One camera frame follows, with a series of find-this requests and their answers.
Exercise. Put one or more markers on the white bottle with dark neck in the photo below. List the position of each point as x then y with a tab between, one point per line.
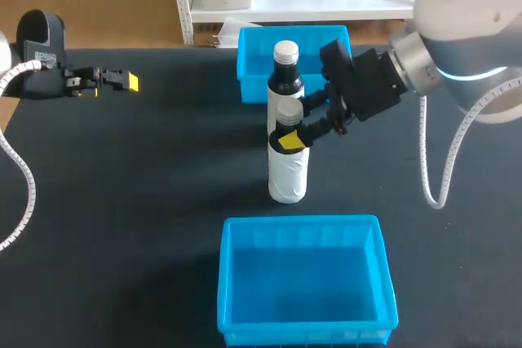
286	79

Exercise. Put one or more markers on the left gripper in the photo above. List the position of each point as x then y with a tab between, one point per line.
41	42

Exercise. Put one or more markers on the blue plastic bin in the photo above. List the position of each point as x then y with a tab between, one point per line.
306	283
253	58

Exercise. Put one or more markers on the clear plastic sheet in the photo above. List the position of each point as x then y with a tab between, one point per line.
230	34

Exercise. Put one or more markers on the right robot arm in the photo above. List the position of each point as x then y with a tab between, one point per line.
461	26

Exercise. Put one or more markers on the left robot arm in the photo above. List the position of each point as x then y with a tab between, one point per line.
5	52

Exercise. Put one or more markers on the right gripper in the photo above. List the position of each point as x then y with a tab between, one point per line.
373	83

